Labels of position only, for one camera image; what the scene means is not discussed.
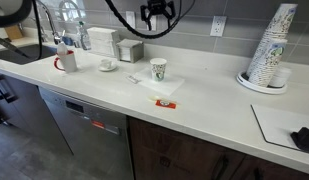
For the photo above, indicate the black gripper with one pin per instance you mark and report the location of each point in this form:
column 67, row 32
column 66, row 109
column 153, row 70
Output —
column 157, row 6

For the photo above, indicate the small white espresso cup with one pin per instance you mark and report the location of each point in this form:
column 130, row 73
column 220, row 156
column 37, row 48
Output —
column 106, row 63

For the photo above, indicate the white paper towel sheet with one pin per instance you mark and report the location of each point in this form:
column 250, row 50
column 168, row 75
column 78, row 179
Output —
column 164, row 86

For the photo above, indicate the metal napkin dispenser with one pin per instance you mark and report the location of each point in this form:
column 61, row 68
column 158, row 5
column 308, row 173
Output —
column 130, row 51

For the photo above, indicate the stack of folded paper towels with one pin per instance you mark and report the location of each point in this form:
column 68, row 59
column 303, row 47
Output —
column 102, row 40

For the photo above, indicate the small clear plastic packet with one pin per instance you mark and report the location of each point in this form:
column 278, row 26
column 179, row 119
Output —
column 133, row 79

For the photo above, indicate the small white saucer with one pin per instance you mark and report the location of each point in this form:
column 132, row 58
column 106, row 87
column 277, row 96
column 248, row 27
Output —
column 107, row 69

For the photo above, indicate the plastic bottle green cap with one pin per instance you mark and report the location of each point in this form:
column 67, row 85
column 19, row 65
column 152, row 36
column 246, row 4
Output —
column 84, row 40

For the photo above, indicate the red sauce packet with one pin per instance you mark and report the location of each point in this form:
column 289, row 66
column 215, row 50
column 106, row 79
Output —
column 165, row 104

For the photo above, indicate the blue sponge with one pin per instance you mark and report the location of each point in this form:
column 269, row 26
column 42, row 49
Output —
column 68, row 40

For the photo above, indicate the white object inside mug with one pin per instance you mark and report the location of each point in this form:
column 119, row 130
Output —
column 62, row 49

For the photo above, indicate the chrome faucet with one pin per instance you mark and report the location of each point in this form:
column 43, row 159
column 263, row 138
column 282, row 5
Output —
column 50, row 20

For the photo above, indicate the short stack of paper cups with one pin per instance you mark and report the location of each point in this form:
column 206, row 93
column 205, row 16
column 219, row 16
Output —
column 267, row 63

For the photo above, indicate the round white tray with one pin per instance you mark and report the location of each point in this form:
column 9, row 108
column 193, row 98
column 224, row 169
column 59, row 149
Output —
column 257, row 87

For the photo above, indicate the kitchen sink basin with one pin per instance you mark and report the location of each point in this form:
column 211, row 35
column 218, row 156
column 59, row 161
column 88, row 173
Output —
column 27, row 53

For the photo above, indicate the stack of white lids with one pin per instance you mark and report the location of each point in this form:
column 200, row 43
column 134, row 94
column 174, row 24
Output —
column 281, row 77

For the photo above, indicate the stainless steel dishwasher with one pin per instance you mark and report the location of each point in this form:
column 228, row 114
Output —
column 90, row 136

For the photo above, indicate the wooden cutting board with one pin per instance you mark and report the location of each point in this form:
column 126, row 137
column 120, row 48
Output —
column 14, row 32

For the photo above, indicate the white flat mat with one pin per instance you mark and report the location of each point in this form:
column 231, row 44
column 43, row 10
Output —
column 277, row 125

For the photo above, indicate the black object on mat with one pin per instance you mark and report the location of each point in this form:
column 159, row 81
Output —
column 304, row 140

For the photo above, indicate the white wall switch plate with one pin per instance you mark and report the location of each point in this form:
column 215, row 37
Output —
column 130, row 19

